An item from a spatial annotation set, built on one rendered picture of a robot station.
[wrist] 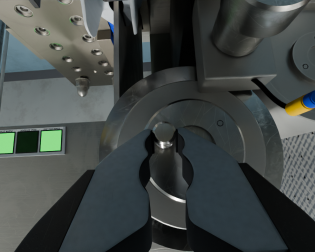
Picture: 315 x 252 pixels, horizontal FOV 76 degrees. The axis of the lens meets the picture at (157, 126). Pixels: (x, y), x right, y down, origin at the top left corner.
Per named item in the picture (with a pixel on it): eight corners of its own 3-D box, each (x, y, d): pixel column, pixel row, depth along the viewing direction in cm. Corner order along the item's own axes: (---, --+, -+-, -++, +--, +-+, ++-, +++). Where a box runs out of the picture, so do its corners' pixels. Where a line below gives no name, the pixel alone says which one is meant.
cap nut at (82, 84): (87, 77, 51) (86, 94, 50) (92, 83, 55) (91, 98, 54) (72, 78, 51) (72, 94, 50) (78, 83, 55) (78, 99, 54)
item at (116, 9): (117, -60, 22) (119, 104, 18) (142, 56, 45) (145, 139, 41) (113, -60, 22) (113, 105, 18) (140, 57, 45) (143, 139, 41)
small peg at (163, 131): (149, 123, 12) (173, 118, 12) (152, 131, 15) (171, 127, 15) (154, 146, 12) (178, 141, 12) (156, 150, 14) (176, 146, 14)
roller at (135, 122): (253, 74, 17) (279, 225, 14) (200, 130, 42) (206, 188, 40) (114, 85, 17) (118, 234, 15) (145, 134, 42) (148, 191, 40)
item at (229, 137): (231, 220, 13) (124, 182, 14) (223, 213, 15) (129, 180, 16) (257, 115, 15) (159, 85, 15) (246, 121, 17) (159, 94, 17)
